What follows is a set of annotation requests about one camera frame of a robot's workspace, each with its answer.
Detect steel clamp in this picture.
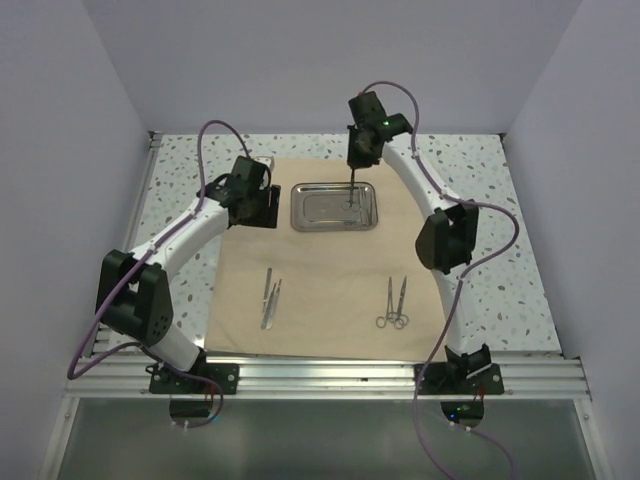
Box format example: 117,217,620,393
340,186,361,222

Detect stainless steel instrument tray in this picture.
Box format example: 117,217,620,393
290,182,378,233

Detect steel scalpel handle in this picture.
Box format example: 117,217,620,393
262,267,273,313

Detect beige cloth wrap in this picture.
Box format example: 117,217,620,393
204,158,444,362

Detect steel tweezers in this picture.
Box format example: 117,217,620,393
261,279,282,330

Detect steel forceps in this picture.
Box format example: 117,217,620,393
375,277,395,329

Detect steel surgical scissors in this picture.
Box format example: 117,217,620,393
392,277,409,329

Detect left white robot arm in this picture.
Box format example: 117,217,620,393
96,156,280,393

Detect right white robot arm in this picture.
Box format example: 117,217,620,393
347,91,491,395

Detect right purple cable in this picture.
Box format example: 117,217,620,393
360,81,521,480

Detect purple cable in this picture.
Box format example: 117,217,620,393
360,81,521,480
66,119,274,431

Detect left side aluminium rail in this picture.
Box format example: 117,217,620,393
83,131,165,358

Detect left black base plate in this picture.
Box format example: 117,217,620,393
145,361,240,395

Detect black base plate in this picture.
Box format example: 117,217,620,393
413,362,505,396
145,361,240,395

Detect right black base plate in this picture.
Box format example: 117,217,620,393
413,362,505,396

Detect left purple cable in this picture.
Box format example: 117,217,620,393
66,119,274,431

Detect aluminium extrusion rail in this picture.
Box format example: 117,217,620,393
64,352,591,400

